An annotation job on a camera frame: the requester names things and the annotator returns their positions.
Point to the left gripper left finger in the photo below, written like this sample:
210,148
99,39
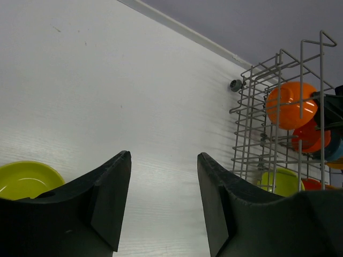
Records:
81,218

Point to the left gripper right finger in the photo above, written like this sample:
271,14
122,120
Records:
244,220

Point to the green bowl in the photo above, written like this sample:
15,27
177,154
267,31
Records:
28,179
283,182

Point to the blue bowl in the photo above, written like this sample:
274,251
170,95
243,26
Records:
333,151

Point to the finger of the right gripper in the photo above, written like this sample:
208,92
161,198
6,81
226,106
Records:
332,110

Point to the large yellow bowl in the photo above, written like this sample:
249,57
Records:
338,164

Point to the white orange-bottom bowl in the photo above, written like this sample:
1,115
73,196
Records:
291,106

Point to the small yellow bowl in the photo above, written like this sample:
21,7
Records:
329,187

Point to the orange bowl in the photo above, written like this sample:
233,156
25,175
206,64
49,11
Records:
310,137
311,184

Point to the grey wire dish rack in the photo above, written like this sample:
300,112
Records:
261,145

